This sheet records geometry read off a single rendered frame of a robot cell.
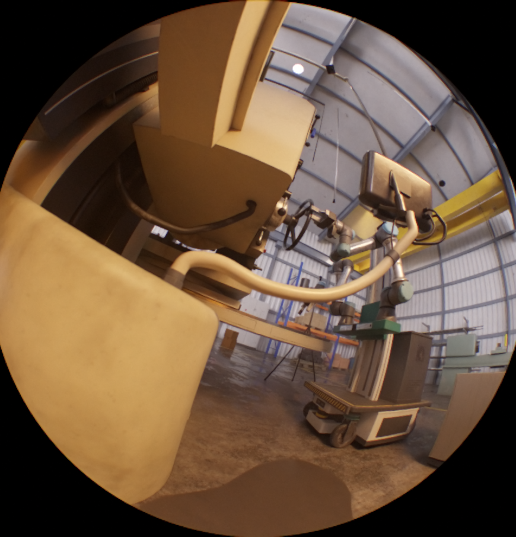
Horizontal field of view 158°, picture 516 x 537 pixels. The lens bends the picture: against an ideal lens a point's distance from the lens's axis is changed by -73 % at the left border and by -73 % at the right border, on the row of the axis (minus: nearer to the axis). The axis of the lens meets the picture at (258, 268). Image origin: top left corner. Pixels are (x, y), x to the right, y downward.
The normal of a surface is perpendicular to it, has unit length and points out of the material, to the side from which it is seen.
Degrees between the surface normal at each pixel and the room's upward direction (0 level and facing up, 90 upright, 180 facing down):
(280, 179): 180
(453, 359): 90
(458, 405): 90
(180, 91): 180
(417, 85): 169
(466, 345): 90
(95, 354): 90
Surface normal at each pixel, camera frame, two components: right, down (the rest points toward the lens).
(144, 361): 0.81, 0.07
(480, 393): -0.91, -0.38
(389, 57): -0.25, 0.82
